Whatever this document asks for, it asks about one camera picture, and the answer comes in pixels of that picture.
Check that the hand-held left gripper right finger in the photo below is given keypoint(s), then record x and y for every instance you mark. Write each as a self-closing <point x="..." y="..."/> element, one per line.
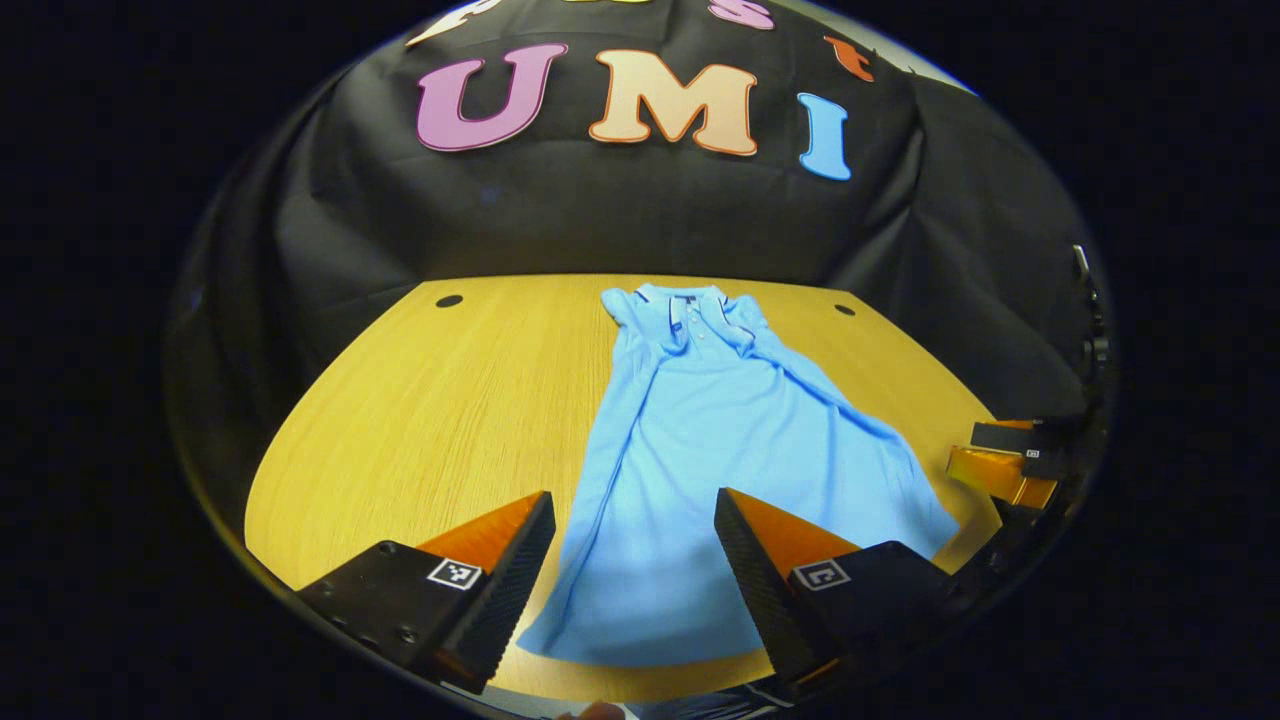
<point x="760" y="590"/>

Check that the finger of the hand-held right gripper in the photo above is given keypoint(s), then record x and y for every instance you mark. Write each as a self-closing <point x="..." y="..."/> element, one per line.
<point x="1045" y="465"/>
<point x="1005" y="436"/>

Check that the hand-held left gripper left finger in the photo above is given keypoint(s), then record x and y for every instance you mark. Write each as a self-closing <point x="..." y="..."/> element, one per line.
<point x="515" y="590"/>

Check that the light blue T-shirt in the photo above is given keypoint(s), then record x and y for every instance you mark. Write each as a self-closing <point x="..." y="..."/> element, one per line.
<point x="720" y="430"/>

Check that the dark metal stand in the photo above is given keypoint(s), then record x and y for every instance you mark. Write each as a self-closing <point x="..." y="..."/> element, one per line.
<point x="1095" y="345"/>

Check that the black backdrop cloth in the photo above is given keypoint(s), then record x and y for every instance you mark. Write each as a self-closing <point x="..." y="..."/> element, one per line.
<point x="620" y="220"/>

